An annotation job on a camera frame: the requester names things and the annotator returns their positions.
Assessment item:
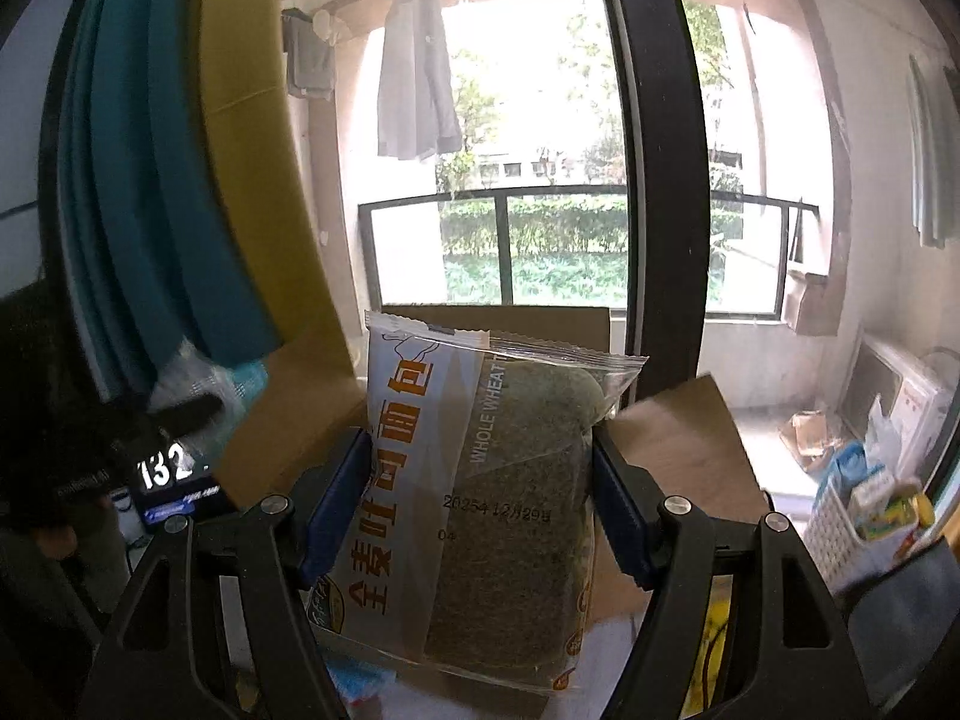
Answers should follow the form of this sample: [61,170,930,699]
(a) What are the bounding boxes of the black tablet with clock display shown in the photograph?
[135,441,226,530]

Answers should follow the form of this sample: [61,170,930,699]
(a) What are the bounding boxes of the yellow curtain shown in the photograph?
[180,0,353,376]

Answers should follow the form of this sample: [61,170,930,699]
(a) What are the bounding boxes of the green yellow carton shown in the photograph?
[862,480,935,541]

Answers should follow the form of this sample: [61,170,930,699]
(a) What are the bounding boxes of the light blue snack packet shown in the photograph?
[154,341,271,451]

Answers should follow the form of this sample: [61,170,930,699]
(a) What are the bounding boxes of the hanging grey towel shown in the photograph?
[904,52,960,248]

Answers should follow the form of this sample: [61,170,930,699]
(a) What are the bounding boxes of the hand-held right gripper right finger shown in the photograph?
[591,427,882,720]

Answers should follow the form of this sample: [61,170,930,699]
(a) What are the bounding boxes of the hanging grey cloth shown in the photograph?
[283,7,335,100]

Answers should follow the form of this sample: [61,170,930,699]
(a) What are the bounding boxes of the white washing machine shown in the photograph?
[840,337,957,481]

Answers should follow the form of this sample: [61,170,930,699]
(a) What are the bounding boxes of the brown cardboard box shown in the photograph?
[217,305,770,720]

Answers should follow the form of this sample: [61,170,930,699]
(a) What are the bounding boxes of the leaning cardboard sheet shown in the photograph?
[784,262,841,338]

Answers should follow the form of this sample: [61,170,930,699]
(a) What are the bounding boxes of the teal curtain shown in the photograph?
[56,0,282,391]

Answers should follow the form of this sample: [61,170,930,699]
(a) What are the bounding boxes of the clear whole wheat bread packet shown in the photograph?
[311,309,650,695]

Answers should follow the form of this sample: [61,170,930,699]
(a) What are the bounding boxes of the person's left hand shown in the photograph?
[34,525,80,562]

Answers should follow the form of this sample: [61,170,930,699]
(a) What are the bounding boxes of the white woven basket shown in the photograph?
[802,465,886,593]

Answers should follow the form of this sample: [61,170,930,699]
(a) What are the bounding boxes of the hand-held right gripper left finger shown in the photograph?
[79,427,372,720]

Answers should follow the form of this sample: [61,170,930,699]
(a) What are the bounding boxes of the yellow plastic bag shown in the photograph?
[686,577,740,713]

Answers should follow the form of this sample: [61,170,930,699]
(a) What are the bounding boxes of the black balcony railing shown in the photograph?
[358,191,822,323]

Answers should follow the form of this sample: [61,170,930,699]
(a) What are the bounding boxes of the flat cardboard piece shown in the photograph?
[780,409,833,458]

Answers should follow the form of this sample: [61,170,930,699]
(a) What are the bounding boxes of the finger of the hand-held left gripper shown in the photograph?
[146,394,230,437]

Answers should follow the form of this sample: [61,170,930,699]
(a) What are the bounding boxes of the hanging white shirt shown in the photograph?
[375,0,464,162]

